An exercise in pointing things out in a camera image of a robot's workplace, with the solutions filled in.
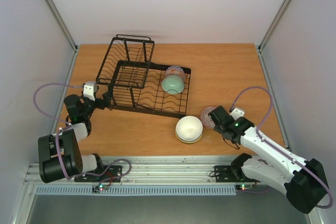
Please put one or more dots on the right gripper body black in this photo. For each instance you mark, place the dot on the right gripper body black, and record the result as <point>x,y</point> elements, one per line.
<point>219,116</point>

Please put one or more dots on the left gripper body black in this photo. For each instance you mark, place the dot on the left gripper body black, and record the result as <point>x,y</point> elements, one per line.
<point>102,105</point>

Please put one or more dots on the red white patterned bowl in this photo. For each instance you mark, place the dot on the red white patterned bowl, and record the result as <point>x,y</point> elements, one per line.
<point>206,119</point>

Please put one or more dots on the black wire dish rack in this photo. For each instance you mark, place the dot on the black wire dish rack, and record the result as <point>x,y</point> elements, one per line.
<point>134,82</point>

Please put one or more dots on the white ceramic bowl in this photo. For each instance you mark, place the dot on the white ceramic bowl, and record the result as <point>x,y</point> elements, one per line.
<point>189,125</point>

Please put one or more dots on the teal green bowl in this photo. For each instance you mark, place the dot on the teal green bowl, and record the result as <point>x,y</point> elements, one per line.
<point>172,84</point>

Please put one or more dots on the blue orange patterned bowl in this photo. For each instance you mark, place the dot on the blue orange patterned bowl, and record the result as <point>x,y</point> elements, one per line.
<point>176,71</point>

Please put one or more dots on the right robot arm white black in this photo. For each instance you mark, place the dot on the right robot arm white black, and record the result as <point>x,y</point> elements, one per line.
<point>303,182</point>

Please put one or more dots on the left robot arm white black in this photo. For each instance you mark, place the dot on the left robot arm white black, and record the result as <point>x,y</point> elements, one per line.
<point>59,154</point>

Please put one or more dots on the yellow blue patterned bowl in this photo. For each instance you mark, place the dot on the yellow blue patterned bowl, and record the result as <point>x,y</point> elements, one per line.
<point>188,138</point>

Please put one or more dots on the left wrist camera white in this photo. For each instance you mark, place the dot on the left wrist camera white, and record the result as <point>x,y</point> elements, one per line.
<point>90,89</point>

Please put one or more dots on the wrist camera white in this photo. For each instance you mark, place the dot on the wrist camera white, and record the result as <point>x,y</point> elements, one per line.
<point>90,89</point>
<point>237,113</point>

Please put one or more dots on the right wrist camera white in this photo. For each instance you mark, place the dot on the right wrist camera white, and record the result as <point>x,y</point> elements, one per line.
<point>237,113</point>

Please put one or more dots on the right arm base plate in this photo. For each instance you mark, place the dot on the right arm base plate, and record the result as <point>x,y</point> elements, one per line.
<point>224,174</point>

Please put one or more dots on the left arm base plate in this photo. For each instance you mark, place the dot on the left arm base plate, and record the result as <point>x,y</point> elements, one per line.
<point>114,171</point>

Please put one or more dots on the grey slotted cable duct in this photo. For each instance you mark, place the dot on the grey slotted cable duct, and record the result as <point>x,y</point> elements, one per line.
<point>139,190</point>

